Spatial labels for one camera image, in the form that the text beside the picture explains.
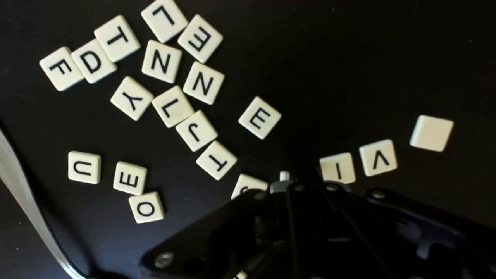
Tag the letter tile V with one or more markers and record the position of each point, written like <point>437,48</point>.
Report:
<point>378,156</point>

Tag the letter tile l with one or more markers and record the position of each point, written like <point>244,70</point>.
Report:
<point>165,18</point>
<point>172,107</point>

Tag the letter tile T lower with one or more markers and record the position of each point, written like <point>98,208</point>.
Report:
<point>216,160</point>

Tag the letter tile E lower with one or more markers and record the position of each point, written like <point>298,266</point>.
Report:
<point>129,178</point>

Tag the letter tile T upper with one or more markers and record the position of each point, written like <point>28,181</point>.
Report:
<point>116,39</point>

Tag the letter tile Z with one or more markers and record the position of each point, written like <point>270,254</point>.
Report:
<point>203,82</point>

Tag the white letter tile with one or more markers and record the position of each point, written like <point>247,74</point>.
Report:
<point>431,133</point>

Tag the letter tile J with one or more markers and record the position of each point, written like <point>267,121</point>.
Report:
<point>197,130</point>

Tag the letter tile N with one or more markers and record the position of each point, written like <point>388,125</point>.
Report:
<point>161,62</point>

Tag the letter tile O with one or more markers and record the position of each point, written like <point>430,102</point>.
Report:
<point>146,208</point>

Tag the letter tile L middle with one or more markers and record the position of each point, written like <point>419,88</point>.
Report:
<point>172,107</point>

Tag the letter tile U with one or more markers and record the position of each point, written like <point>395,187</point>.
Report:
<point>84,167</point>

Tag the letter tile E upper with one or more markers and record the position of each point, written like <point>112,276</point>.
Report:
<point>200,39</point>

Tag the letter tile F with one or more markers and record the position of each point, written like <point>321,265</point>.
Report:
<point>61,68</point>

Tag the letter tile t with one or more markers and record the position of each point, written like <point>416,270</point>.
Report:
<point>116,39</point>
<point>216,160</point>

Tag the letter tile I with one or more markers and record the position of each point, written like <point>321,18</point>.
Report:
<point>338,167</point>

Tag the letter tile L upper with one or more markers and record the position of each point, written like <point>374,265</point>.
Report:
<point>165,18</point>

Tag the letter tile Y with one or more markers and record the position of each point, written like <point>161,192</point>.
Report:
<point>132,98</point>

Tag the letter tile E single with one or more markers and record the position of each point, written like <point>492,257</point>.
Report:
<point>259,118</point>

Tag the partly hidden letter tile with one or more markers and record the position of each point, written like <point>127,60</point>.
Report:
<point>245,183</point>

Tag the silver metal spoon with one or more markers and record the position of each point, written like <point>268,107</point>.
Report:
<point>16,181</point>

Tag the letter tile D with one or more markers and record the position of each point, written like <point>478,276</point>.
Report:
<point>93,62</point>

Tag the letter tile e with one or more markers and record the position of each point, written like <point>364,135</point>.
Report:
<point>129,178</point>
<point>200,39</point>

